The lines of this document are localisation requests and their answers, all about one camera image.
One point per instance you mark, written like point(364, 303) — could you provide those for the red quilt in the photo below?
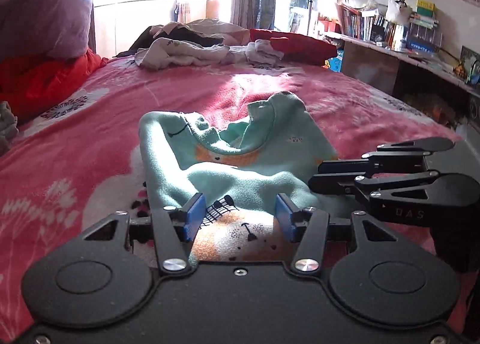
point(31, 85)

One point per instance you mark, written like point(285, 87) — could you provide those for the wooden desk shelf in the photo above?
point(396, 73)

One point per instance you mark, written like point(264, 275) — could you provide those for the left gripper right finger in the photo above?
point(306, 228)

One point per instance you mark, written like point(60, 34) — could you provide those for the white printed clothes pile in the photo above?
point(164, 53)

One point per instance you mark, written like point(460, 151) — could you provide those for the teal printed kids garment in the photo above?
point(239, 170)

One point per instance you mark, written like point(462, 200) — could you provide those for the folded grey cloth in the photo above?
point(8, 127)

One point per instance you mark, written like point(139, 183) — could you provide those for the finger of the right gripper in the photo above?
point(350, 183)
point(403, 157)

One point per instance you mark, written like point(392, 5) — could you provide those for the blue duck box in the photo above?
point(335, 64)

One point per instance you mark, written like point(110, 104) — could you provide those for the purple duvet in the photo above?
point(55, 28)

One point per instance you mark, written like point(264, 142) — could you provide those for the red pillow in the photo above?
point(297, 47)

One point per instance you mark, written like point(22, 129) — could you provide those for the row of books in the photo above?
point(396, 25)

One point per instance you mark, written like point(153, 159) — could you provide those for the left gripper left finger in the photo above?
point(174, 230)

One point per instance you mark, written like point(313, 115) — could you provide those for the black garment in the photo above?
point(179, 33)

